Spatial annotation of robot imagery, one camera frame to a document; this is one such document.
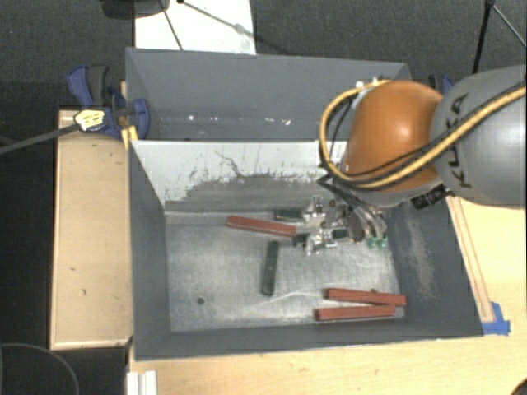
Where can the dark green flat block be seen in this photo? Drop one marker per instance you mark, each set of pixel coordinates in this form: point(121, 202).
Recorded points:
point(288, 214)
point(270, 268)

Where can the black cylinder on white bracket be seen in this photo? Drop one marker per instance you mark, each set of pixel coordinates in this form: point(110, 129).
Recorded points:
point(428, 198)

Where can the pale wood board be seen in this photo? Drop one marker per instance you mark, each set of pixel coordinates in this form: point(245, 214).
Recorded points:
point(90, 237)

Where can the grey metal bin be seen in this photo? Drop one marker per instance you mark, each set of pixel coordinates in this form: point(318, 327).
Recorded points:
point(230, 270)

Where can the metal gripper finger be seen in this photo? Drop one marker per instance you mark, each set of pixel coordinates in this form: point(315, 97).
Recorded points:
point(316, 212)
point(321, 243)

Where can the red-brown flat block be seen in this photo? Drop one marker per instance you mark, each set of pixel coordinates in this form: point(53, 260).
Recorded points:
point(354, 313)
point(364, 297)
point(261, 225)

